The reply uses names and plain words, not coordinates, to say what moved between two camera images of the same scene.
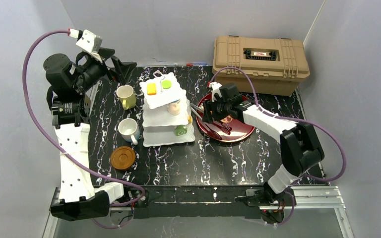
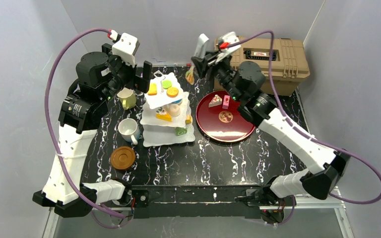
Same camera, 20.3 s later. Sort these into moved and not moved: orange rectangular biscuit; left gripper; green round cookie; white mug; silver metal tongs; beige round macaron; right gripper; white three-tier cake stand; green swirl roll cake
Moved: right gripper; left gripper; silver metal tongs
Not moved: orange rectangular biscuit; green round cookie; white mug; beige round macaron; green swirl roll cake; white three-tier cake stand
